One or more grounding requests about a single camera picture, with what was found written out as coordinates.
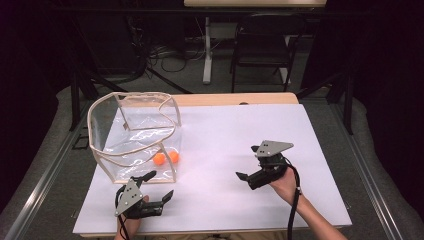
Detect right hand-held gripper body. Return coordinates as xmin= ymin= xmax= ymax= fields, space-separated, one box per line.
xmin=247 ymin=140 xmax=295 ymax=191

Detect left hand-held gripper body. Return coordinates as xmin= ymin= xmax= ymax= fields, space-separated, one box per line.
xmin=114 ymin=178 xmax=165 ymax=220

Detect clear plastic bag beige trim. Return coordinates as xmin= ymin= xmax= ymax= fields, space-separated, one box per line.
xmin=87 ymin=91 xmax=183 ymax=185

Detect person's left hand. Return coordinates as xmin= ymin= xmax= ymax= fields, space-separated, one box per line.
xmin=115 ymin=194 xmax=150 ymax=238

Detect person's right hand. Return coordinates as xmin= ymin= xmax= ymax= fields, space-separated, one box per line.
xmin=267 ymin=165 xmax=302 ymax=207

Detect wooden table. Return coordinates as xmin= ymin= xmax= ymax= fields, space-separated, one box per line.
xmin=79 ymin=92 xmax=346 ymax=238

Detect black metal stand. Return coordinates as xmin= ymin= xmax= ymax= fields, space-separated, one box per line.
xmin=295 ymin=64 xmax=355 ymax=136
xmin=67 ymin=33 xmax=129 ymax=132

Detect black chair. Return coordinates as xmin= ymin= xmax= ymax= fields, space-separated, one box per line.
xmin=229 ymin=12 xmax=308 ymax=93

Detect white desk leg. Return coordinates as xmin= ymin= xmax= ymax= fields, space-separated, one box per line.
xmin=202 ymin=16 xmax=215 ymax=85

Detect light desk top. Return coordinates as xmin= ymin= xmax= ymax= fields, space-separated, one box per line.
xmin=183 ymin=0 xmax=328 ymax=9

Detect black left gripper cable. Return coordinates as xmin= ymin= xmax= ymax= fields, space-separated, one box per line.
xmin=114 ymin=185 xmax=132 ymax=240

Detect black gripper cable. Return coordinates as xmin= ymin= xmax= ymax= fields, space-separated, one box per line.
xmin=114 ymin=185 xmax=132 ymax=240
xmin=283 ymin=156 xmax=303 ymax=240

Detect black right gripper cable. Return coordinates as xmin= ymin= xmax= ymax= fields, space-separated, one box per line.
xmin=283 ymin=156 xmax=303 ymax=240

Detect metal floor rail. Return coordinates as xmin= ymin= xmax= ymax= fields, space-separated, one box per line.
xmin=331 ymin=102 xmax=405 ymax=240
xmin=2 ymin=109 xmax=92 ymax=240

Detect cables on floor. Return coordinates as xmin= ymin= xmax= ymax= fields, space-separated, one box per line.
xmin=145 ymin=41 xmax=208 ymax=74

